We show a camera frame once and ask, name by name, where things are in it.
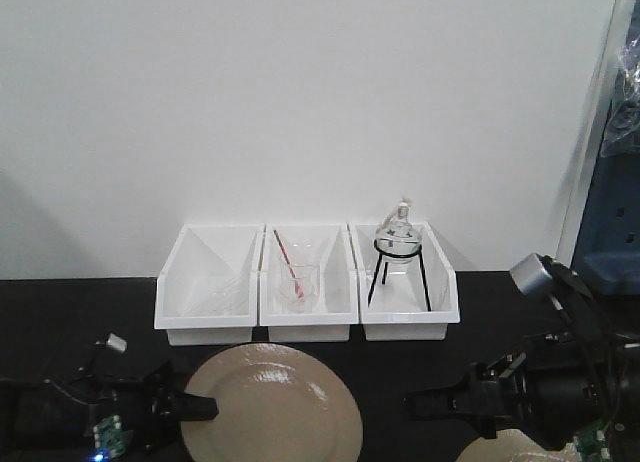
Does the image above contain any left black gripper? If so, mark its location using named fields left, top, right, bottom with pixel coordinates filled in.
left=87, top=362, right=219, bottom=455

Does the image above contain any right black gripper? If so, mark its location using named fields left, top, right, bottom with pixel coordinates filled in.
left=404, top=352, right=534, bottom=439

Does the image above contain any beige round plate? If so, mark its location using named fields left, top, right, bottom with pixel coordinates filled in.
left=181, top=343, right=363, bottom=461
left=456, top=429, right=580, bottom=462

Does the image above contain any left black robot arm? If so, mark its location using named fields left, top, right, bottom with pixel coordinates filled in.
left=1, top=362, right=220, bottom=461

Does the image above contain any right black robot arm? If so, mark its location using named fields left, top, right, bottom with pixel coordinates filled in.
left=405, top=253, right=639, bottom=461

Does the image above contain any right white storage bin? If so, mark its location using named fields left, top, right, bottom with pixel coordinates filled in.
left=348, top=222, right=460, bottom=341

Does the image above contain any white storage bin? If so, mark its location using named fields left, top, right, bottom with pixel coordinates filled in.
left=258, top=224, right=359, bottom=342
left=348, top=222, right=460, bottom=341
left=154, top=224, right=264, bottom=347

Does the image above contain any left white storage bin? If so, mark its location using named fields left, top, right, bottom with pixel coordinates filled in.
left=154, top=224, right=264, bottom=347

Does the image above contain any red glass stirring rod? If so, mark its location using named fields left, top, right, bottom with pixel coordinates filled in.
left=273, top=229, right=305, bottom=300

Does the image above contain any middle white storage bin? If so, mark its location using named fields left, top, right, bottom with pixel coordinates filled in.
left=258, top=224, right=359, bottom=342

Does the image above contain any glass alcohol lamp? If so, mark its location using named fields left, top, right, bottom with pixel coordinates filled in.
left=374, top=198, right=422, bottom=264

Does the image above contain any clear glass beaker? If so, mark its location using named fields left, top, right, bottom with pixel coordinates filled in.
left=277, top=244, right=320, bottom=314

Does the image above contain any grey pegboard drying rack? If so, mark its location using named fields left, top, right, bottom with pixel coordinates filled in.
left=569, top=71, right=640, bottom=297

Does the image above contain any plastic bag of pegs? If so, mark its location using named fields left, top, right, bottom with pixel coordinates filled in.
left=599, top=23, right=639, bottom=158

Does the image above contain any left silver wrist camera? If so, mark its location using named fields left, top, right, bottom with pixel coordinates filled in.
left=104, top=333, right=128, bottom=354

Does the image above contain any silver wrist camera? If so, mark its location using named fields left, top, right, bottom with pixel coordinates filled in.
left=104, top=333, right=128, bottom=354
left=509, top=253, right=553, bottom=297

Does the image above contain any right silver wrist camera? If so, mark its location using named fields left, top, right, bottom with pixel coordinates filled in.
left=509, top=253, right=553, bottom=297

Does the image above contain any black wire tripod stand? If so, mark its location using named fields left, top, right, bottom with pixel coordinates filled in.
left=367, top=239, right=433, bottom=312

